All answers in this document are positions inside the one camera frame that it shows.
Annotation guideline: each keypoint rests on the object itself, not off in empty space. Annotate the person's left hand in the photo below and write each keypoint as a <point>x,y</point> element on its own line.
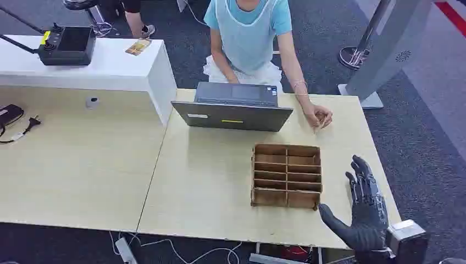
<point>318,116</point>

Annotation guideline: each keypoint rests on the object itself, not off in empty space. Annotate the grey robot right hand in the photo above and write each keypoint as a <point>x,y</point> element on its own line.
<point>367,222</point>

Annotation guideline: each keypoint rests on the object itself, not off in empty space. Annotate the wooden box with compartments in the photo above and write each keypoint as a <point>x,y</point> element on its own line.
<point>286,176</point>

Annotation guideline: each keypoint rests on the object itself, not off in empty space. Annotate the red object under table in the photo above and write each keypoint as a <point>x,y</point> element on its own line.
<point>295,251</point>

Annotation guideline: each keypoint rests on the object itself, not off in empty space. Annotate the grey open laptop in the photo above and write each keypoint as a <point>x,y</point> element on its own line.
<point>233,113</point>

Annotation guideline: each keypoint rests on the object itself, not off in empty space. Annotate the grey kiosk stand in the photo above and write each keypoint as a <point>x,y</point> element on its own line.
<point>389,47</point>

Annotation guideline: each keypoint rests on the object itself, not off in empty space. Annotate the person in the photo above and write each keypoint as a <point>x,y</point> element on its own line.
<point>249,40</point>

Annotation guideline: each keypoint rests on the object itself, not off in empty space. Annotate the brown printed card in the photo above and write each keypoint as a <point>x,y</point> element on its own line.
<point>138,47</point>

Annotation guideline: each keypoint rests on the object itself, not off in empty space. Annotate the standing person's legs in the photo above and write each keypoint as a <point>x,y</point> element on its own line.
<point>135,20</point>

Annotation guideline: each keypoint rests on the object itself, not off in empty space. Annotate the white raised counter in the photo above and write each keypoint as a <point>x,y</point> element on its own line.
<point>109,69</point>

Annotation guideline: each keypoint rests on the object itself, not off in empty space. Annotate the grey round desk grommet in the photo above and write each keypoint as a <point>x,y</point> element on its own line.
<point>92,102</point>

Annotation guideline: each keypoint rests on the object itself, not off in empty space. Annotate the white power strip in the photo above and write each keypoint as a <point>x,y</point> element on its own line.
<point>125,251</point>

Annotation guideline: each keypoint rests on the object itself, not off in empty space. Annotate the black remote controller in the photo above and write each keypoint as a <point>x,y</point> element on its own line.
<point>67,45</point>

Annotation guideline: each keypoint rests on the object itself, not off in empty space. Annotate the black stool with chrome base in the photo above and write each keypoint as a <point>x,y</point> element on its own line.
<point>82,4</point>

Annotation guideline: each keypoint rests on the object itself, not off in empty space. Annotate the black controller antenna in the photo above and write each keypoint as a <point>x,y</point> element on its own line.
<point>22,20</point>
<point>18,44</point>

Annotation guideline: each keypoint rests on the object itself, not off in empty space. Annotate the black power adapter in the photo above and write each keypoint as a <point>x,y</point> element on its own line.
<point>9,113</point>

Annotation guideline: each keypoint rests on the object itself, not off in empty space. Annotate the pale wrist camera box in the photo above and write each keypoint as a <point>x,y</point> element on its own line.
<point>407,238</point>

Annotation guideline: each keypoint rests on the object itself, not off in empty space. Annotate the chrome stanchion post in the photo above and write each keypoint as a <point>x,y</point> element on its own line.
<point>355,54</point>

